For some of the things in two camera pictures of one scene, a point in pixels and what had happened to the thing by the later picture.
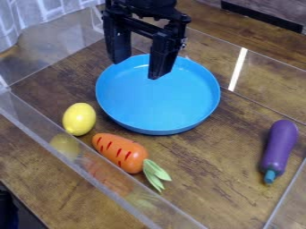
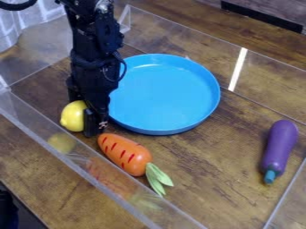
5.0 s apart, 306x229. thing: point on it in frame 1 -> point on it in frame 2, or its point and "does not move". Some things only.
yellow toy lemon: [79, 118] does not move
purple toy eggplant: [281, 146] does not move
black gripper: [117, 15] -> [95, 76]
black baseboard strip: [261, 15] does not move
